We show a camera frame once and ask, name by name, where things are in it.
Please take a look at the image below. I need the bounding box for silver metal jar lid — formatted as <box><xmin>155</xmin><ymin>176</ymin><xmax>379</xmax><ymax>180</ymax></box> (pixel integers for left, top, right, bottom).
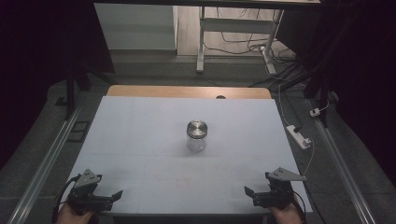
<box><xmin>186</xmin><ymin>119</ymin><xmax>209</xmax><ymax>140</ymax></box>

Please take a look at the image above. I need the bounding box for white power strip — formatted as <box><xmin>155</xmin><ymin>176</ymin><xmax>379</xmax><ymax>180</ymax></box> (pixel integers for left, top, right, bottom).
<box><xmin>286</xmin><ymin>124</ymin><xmax>313</xmax><ymax>150</ymax></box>

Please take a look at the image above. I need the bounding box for white desk frame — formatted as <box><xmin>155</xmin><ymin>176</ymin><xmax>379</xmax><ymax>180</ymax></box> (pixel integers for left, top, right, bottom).
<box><xmin>195</xmin><ymin>6</ymin><xmax>285</xmax><ymax>76</ymax></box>

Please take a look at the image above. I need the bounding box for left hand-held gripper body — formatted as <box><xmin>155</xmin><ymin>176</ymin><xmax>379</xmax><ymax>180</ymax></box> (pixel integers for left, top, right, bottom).
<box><xmin>66</xmin><ymin>168</ymin><xmax>113</xmax><ymax>216</ymax></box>

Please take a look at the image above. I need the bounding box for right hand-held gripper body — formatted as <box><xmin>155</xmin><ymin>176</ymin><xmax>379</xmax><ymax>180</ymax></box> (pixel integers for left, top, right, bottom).
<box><xmin>252</xmin><ymin>166</ymin><xmax>307</xmax><ymax>210</ymax></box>

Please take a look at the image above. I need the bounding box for thin white cable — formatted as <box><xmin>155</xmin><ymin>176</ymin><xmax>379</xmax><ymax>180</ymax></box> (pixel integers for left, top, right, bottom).
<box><xmin>303</xmin><ymin>139</ymin><xmax>316</xmax><ymax>177</ymax></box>

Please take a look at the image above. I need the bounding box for person's left hand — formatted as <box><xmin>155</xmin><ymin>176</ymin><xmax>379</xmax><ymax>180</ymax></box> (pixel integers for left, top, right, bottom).
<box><xmin>55</xmin><ymin>201</ymin><xmax>95</xmax><ymax>224</ymax></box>

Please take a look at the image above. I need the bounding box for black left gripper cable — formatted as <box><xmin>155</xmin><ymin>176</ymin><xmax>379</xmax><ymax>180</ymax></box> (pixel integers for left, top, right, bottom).
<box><xmin>50</xmin><ymin>174</ymin><xmax>82</xmax><ymax>224</ymax></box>

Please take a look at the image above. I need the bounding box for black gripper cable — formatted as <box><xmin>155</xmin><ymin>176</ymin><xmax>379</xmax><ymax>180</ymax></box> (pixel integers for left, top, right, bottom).
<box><xmin>50</xmin><ymin>174</ymin><xmax>82</xmax><ymax>224</ymax></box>
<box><xmin>290</xmin><ymin>189</ymin><xmax>307</xmax><ymax>220</ymax></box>

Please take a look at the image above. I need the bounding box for black metal stand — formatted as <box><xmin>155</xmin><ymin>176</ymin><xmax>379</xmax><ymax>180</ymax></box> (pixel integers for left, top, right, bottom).
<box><xmin>303</xmin><ymin>59</ymin><xmax>332</xmax><ymax>129</ymax></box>
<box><xmin>55</xmin><ymin>60</ymin><xmax>116</xmax><ymax>121</ymax></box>

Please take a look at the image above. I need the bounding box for aluminium floor rail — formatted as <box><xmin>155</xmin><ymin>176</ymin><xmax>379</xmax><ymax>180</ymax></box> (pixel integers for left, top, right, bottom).
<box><xmin>305</xmin><ymin>98</ymin><xmax>378</xmax><ymax>224</ymax></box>
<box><xmin>7</xmin><ymin>92</ymin><xmax>88</xmax><ymax>224</ymax></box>

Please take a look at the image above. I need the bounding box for wooden table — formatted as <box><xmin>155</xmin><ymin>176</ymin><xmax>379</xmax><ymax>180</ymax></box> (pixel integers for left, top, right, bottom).
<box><xmin>106</xmin><ymin>84</ymin><xmax>273</xmax><ymax>100</ymax></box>

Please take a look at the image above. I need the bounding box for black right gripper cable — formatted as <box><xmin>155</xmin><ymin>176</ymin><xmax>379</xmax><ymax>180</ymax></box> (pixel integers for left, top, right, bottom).
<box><xmin>290</xmin><ymin>189</ymin><xmax>307</xmax><ymax>220</ymax></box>

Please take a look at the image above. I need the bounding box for white table mat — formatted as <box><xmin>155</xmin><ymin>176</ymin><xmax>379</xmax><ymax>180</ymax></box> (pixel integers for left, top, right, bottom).
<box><xmin>60</xmin><ymin>95</ymin><xmax>314</xmax><ymax>217</ymax></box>

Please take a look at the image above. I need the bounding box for white cabinet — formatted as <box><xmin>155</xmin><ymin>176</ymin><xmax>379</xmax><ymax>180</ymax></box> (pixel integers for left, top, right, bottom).
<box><xmin>93</xmin><ymin>3</ymin><xmax>179</xmax><ymax>51</ymax></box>

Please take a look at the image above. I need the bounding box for tangle of black floor cables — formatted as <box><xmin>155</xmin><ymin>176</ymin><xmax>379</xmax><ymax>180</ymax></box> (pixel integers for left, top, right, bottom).
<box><xmin>204</xmin><ymin>7</ymin><xmax>302</xmax><ymax>89</ymax></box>

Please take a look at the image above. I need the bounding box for clear glass jar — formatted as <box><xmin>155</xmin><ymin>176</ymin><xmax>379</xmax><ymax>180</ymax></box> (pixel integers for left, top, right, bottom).
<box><xmin>186</xmin><ymin>133</ymin><xmax>207</xmax><ymax>153</ymax></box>

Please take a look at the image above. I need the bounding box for person's right hand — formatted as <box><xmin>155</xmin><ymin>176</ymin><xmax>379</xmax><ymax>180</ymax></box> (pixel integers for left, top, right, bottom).
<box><xmin>268</xmin><ymin>200</ymin><xmax>304</xmax><ymax>224</ymax></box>

